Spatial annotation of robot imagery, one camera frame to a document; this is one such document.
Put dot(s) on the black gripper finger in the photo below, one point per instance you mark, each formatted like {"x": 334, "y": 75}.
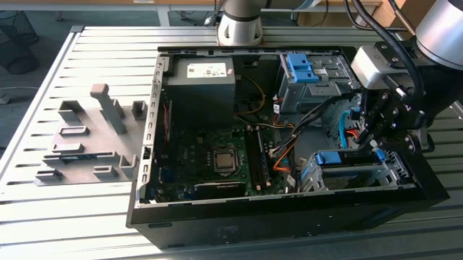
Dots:
{"x": 409, "y": 142}
{"x": 377, "y": 119}

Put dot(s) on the hard disk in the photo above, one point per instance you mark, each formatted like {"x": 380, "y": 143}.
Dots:
{"x": 328, "y": 158}

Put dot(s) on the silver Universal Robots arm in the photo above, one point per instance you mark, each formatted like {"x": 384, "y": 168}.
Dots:
{"x": 444, "y": 32}

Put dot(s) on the grey disk bay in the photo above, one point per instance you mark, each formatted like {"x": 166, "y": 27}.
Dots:
{"x": 354, "y": 176}

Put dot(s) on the grey optical drive cage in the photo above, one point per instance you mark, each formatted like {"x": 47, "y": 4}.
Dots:
{"x": 318, "y": 94}

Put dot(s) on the blue drive cage latch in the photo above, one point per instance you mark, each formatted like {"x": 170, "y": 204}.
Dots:
{"x": 302, "y": 70}

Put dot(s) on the black RAM slot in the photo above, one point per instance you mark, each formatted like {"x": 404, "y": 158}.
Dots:
{"x": 265, "y": 162}
{"x": 251, "y": 157}

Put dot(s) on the wooden cabinet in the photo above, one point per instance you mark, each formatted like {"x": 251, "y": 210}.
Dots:
{"x": 380, "y": 6}

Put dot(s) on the silver CPU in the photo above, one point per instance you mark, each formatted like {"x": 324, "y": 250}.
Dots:
{"x": 225, "y": 159}

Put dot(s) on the CPU socket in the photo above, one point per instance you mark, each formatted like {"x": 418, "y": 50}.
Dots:
{"x": 214, "y": 170}

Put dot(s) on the black graphics card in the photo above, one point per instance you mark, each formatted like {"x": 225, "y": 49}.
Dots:
{"x": 221, "y": 188}

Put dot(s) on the black open PC case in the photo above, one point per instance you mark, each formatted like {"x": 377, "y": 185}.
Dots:
{"x": 253, "y": 224}

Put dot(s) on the green motherboard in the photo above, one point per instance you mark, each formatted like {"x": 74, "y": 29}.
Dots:
{"x": 189, "y": 162}

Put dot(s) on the grey parts rack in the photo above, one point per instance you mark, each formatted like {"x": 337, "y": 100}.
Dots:
{"x": 105, "y": 140}

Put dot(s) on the dark RAM stick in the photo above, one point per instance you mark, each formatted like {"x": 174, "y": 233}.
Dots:
{"x": 78, "y": 157}

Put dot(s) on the white framed desk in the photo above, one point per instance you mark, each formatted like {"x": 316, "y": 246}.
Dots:
{"x": 109, "y": 8}

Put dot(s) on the black mesh wastebasket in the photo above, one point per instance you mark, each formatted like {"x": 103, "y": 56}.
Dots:
{"x": 18, "y": 54}

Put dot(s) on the white floor power strip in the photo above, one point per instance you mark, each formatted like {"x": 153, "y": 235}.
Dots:
{"x": 5, "y": 98}

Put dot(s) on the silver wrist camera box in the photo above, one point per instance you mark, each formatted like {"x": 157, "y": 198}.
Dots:
{"x": 373, "y": 70}

